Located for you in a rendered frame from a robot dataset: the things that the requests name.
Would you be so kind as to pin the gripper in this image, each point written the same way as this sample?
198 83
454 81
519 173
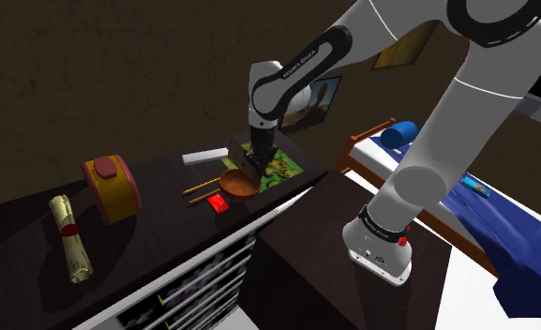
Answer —
263 139

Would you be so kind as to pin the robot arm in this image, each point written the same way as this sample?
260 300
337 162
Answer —
457 137

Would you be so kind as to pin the brown grey flat slab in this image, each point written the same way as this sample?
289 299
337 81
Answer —
238 157

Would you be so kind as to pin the green picture book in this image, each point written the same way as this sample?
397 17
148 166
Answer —
283 170

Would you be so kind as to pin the brown wooden bowl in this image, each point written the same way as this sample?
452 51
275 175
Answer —
235 187

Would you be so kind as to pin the white flat bar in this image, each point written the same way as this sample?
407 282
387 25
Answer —
204 156

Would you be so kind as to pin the wooden chopstick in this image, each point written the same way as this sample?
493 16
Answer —
201 186
204 197

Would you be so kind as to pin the red card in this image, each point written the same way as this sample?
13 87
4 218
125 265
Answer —
218 204

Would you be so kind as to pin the blue roll pillow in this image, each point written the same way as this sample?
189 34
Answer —
399 134

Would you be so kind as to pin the dark chest of drawers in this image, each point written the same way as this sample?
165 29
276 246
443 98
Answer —
160 228

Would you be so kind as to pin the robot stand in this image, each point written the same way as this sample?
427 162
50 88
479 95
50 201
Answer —
315 269

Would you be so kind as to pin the yellow container with maroon ends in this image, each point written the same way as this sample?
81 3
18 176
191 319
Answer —
114 192

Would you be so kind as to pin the light blue small box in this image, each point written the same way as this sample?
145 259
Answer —
475 186

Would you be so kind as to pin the rolled parchment scroll red seal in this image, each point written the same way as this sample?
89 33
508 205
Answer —
72 247

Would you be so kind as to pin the blue blanket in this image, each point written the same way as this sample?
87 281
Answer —
517 233

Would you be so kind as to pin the wall picture with brown figure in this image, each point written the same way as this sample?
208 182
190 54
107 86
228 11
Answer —
318 107

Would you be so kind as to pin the wooden frame bed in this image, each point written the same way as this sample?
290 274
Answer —
375 157

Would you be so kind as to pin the yellow green wall picture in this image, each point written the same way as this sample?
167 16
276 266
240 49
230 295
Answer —
405 50

